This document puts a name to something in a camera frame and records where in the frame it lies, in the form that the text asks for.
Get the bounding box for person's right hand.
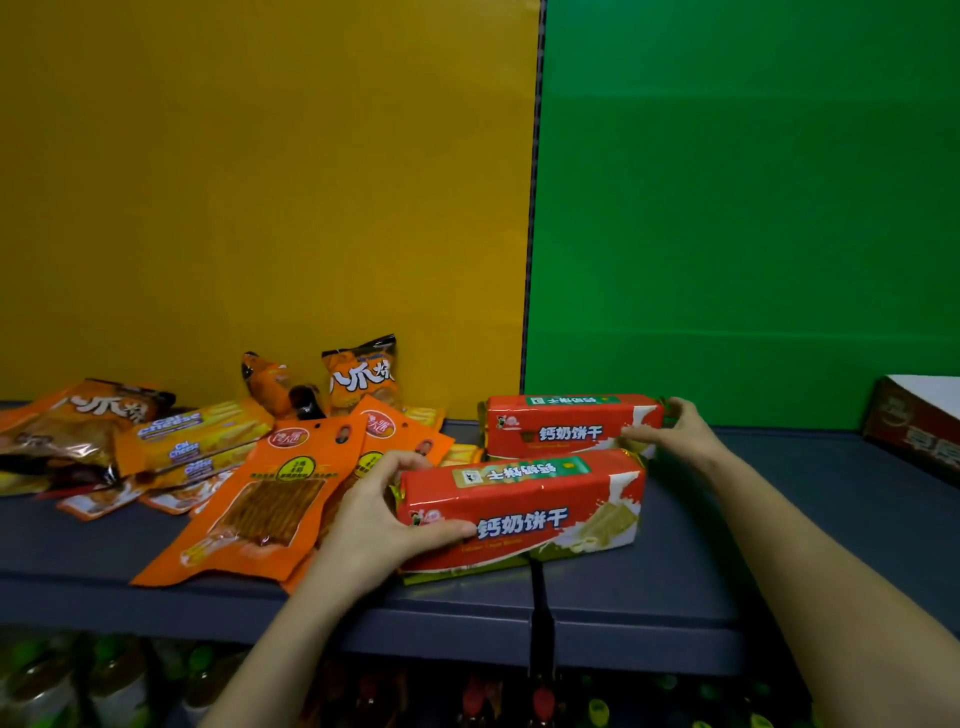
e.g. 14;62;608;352
620;396;735;482

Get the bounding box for person's left hand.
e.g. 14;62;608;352
312;450;478;603

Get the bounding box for red biscuit pack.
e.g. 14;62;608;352
478;393;668;462
394;447;648;587

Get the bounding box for person's right forearm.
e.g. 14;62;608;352
703;444;960;728

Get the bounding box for person's left forearm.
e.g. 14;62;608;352
198;558;391;728

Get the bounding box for orange snack pouch with window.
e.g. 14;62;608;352
130;414;370;588
280;395;457;595

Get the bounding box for grey metal shelf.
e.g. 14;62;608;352
0;401;960;678

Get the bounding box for small brown orange snack bag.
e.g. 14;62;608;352
321;334;403;415

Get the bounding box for small orange black snack bag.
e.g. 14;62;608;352
240;351;328;422

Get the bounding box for yellow cheese snack pack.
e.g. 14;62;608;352
112;399;276;478
133;442;260;493

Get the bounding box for small orange white packet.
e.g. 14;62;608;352
55;478;153;523
138;468;235;517

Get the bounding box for red brown cardboard box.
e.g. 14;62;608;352
861;374;960;485

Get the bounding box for black divider strip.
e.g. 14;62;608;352
519;0;549;396

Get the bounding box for row of drink bottles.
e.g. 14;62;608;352
0;630;820;728

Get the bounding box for large brown snack bag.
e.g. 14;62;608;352
0;378;178;485

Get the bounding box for black shelf post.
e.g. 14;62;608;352
527;558;558;728

